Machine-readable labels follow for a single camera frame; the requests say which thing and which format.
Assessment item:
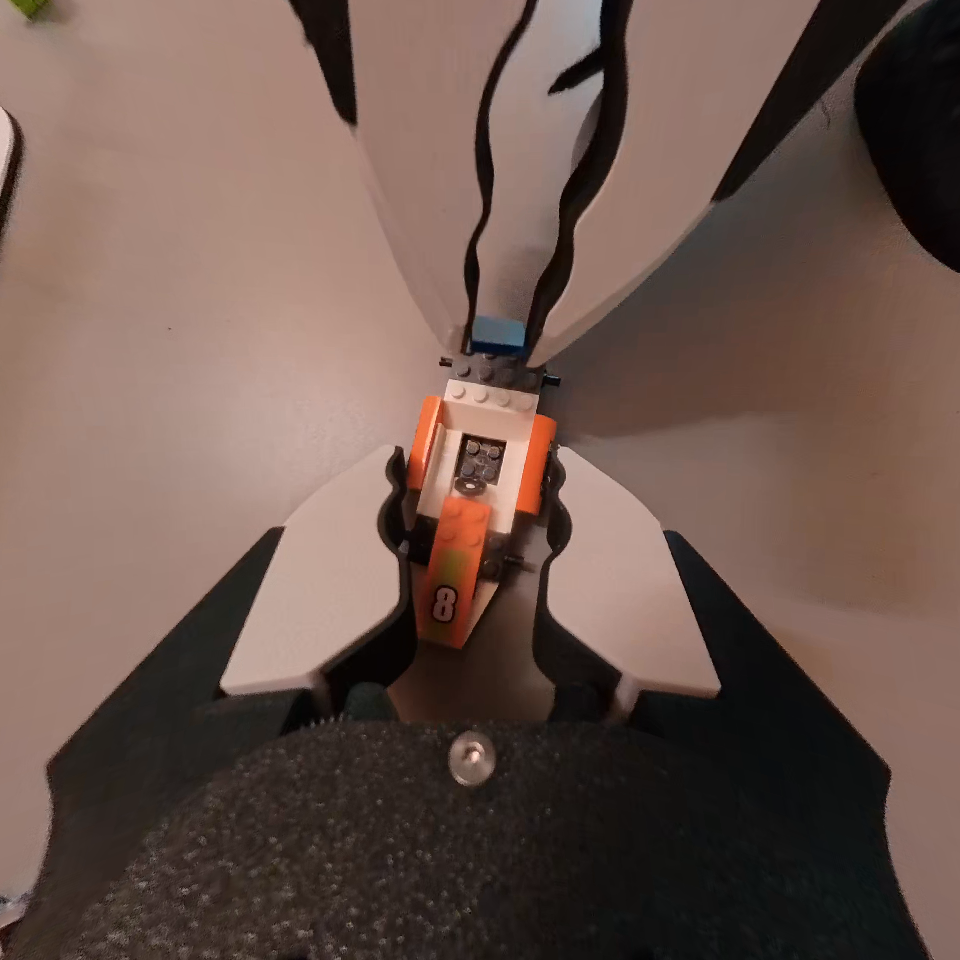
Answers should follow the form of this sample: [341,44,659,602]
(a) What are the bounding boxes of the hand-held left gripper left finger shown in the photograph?
[222,446,418,699]

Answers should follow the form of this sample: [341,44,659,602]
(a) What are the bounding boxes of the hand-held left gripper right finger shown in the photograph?
[533,446,723,702]

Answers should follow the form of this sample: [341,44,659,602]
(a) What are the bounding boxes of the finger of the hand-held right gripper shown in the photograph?
[348,0,534,354]
[518,0,823,361]

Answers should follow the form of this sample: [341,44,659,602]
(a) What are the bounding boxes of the orange printed lego piece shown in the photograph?
[416,503,493,649]

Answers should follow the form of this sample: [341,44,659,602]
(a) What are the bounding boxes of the orange white lego car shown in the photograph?
[393,342,571,601]

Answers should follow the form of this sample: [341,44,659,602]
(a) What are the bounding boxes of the blue lego piece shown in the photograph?
[471,311,531,355]

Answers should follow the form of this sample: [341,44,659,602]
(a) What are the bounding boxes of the white book stand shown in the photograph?
[0,113,22,226]

